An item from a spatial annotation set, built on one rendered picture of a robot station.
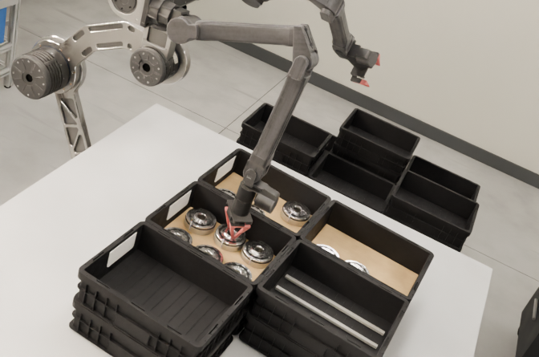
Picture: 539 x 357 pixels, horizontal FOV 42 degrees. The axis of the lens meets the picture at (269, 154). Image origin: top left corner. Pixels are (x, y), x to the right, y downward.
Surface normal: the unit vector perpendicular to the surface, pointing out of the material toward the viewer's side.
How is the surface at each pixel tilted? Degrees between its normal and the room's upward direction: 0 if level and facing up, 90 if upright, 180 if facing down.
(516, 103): 90
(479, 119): 90
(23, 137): 0
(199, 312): 0
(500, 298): 0
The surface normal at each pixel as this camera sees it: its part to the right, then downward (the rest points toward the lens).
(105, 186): 0.28, -0.81
